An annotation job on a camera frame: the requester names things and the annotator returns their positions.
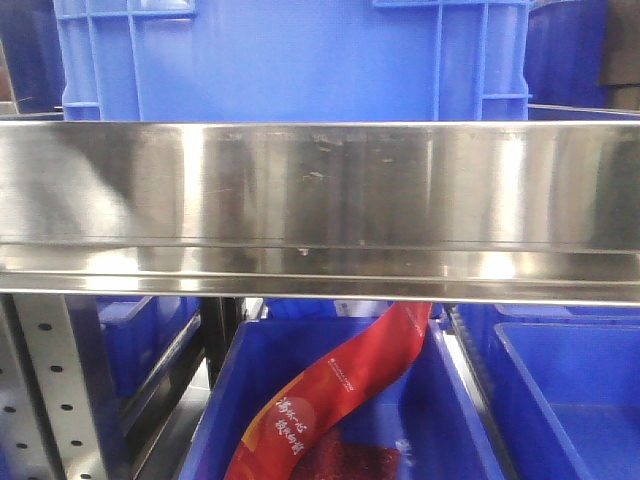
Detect dark blue bin centre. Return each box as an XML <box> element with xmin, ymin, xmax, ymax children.
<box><xmin>180</xmin><ymin>310</ymin><xmax>503</xmax><ymax>479</ymax></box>

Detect light blue plastic crate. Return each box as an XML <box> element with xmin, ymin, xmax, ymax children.
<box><xmin>54</xmin><ymin>1</ymin><xmax>530</xmax><ymax>122</ymax></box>

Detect red printed package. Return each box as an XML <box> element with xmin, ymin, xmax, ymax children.
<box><xmin>224</xmin><ymin>301</ymin><xmax>432</xmax><ymax>479</ymax></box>

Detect stainless steel shelf rail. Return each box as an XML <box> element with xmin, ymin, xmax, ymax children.
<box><xmin>1</xmin><ymin>121</ymin><xmax>639</xmax><ymax>305</ymax></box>

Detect dark blue bin left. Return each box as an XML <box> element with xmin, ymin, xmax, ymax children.
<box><xmin>96</xmin><ymin>296</ymin><xmax>200</xmax><ymax>398</ymax></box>

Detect dark blue bin right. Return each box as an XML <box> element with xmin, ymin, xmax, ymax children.
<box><xmin>456</xmin><ymin>303</ymin><xmax>639</xmax><ymax>479</ymax></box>

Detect dark blue bin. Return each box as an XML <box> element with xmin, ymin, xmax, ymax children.
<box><xmin>96</xmin><ymin>296</ymin><xmax>200</xmax><ymax>398</ymax></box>
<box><xmin>456</xmin><ymin>303</ymin><xmax>639</xmax><ymax>479</ymax></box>
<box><xmin>180</xmin><ymin>310</ymin><xmax>503</xmax><ymax>479</ymax></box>

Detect perforated steel shelf upright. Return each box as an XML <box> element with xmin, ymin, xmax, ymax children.
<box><xmin>1</xmin><ymin>294</ymin><xmax>109</xmax><ymax>479</ymax></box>

